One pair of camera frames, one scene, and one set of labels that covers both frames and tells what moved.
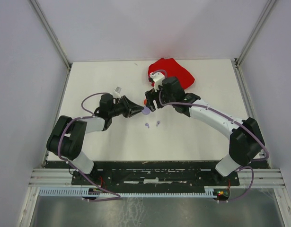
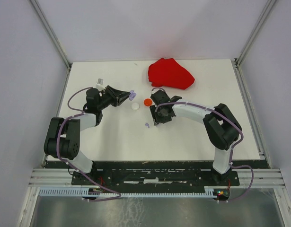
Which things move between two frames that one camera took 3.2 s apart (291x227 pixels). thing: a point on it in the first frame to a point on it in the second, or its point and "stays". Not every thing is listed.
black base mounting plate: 154,175 stays
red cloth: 172,69 stays
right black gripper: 150,95 to 160,120
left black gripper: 136,109 to 121,96
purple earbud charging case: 145,110 to 132,95
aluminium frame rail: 269,177 stays
